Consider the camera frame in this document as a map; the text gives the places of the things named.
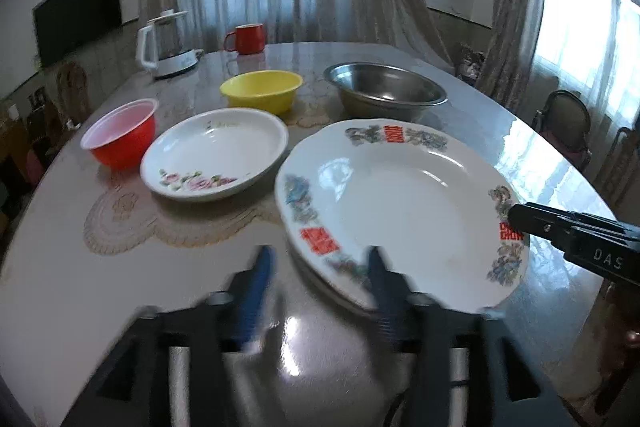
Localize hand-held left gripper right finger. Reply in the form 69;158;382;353
366;246;576;427

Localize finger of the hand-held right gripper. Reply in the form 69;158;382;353
507;202;576;253

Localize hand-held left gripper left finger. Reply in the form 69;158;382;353
62;246;277;427

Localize large patterned white plate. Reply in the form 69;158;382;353
274;119;530;315

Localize white plate with pink flowers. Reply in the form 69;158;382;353
140;108;290;202

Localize stainless steel bowl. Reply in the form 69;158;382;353
323;62;448;122

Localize yellow plastic bowl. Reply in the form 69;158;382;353
220;70;304;116

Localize person's right hand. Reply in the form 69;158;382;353
596;282;640;414

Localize wooden slatted chair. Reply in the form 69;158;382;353
594;126;640;208

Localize dark upholstered chair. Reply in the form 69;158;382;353
531;89;593;174

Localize lace table mat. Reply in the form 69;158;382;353
82;96;351;254

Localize framed picture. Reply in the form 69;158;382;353
456;43;486;82

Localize bright window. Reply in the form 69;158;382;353
530;0;640;120

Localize red plastic bowl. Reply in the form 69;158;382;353
80;98;159;171

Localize beige side curtain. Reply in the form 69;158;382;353
475;0;551;100

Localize red mug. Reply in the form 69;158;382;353
223;23;266;56

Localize white electric kettle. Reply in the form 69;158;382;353
136;9;205;80

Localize wooden cabinet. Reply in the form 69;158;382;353
0;99;57;220

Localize wooden carved chair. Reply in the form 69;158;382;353
54;61;94;128

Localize black wall television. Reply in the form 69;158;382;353
32;0;123;68

